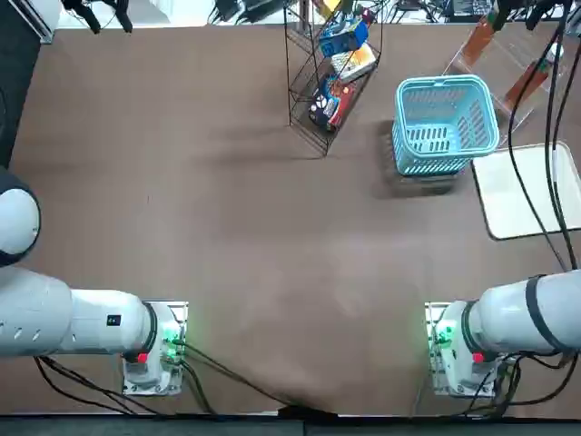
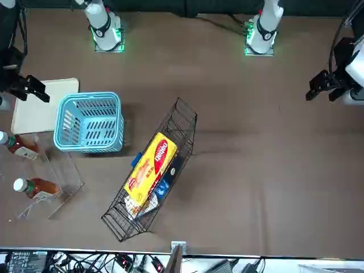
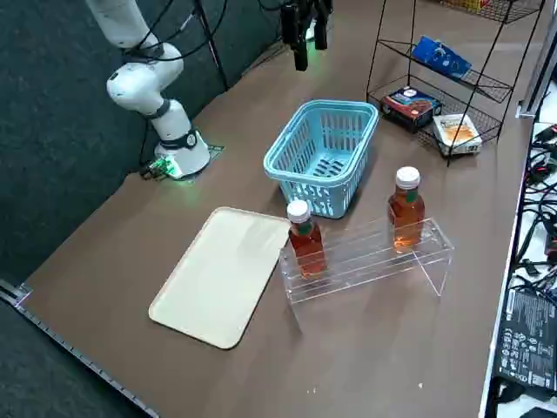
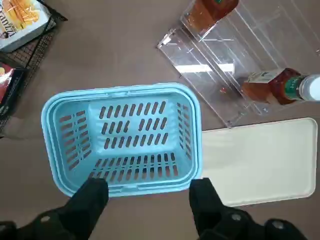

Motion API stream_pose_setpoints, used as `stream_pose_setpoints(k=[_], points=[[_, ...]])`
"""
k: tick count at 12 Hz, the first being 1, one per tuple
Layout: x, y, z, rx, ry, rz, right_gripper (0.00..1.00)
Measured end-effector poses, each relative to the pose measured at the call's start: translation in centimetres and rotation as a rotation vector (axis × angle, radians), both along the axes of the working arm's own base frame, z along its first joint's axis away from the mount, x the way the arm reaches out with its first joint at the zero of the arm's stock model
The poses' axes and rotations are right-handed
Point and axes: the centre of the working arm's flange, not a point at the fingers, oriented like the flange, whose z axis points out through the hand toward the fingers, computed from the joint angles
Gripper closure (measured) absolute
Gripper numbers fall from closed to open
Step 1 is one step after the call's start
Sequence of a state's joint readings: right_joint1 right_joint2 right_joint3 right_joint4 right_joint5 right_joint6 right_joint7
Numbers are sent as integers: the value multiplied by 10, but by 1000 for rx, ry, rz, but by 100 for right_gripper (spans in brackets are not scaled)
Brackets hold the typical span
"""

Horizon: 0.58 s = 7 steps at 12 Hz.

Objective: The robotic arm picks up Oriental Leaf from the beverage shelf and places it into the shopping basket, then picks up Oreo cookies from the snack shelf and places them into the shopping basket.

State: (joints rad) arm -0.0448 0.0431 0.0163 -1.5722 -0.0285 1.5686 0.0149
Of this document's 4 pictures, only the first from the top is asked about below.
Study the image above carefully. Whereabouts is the clear acrylic beverage shelf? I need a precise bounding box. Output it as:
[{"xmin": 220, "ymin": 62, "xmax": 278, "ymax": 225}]
[{"xmin": 442, "ymin": 17, "xmax": 573, "ymax": 146}]

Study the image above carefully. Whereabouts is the blue Oreo cookie box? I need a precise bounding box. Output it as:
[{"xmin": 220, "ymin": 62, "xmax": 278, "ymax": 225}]
[{"xmin": 319, "ymin": 15, "xmax": 369, "ymax": 58}]

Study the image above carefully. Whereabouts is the cream plastic tray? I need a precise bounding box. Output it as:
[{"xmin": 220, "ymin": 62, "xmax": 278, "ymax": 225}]
[{"xmin": 470, "ymin": 140, "xmax": 581, "ymax": 241}]

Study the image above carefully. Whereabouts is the black base cable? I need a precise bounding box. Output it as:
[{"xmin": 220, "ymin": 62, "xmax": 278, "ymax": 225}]
[{"xmin": 179, "ymin": 340, "xmax": 340, "ymax": 417}]

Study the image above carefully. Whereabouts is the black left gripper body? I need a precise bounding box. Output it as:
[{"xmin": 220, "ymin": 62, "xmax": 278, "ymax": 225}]
[{"xmin": 61, "ymin": 0, "xmax": 133, "ymax": 11}]

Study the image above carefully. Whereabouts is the yellow cracker box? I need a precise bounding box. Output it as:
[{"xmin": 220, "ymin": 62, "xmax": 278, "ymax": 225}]
[{"xmin": 330, "ymin": 43, "xmax": 378, "ymax": 84}]

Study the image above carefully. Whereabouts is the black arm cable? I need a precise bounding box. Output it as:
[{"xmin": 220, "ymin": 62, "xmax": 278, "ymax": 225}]
[
  {"xmin": 507, "ymin": 26, "xmax": 573, "ymax": 272},
  {"xmin": 547, "ymin": 0, "xmax": 581, "ymax": 269}
]

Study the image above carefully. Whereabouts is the light blue plastic basket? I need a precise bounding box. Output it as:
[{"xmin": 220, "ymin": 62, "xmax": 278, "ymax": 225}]
[{"xmin": 390, "ymin": 74, "xmax": 501, "ymax": 177}]

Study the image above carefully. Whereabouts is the amber tea bottle white cap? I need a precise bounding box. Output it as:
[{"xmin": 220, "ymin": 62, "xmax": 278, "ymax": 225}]
[
  {"xmin": 462, "ymin": 11, "xmax": 500, "ymax": 67},
  {"xmin": 504, "ymin": 43, "xmax": 566, "ymax": 108}
]

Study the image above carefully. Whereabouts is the red and white snack box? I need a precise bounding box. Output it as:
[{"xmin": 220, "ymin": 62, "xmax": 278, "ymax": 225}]
[{"xmin": 324, "ymin": 74, "xmax": 358, "ymax": 128}]

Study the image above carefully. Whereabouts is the aluminium frame post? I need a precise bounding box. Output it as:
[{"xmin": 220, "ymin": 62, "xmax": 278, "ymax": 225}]
[{"xmin": 20, "ymin": 0, "xmax": 60, "ymax": 45}]

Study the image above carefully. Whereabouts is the navy cookie box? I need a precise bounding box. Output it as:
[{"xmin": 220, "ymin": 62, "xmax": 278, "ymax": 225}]
[{"xmin": 308, "ymin": 85, "xmax": 342, "ymax": 133}]

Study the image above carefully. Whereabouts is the black wire snack shelf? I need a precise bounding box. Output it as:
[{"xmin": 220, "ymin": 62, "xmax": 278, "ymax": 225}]
[{"xmin": 283, "ymin": 0, "xmax": 385, "ymax": 159}]

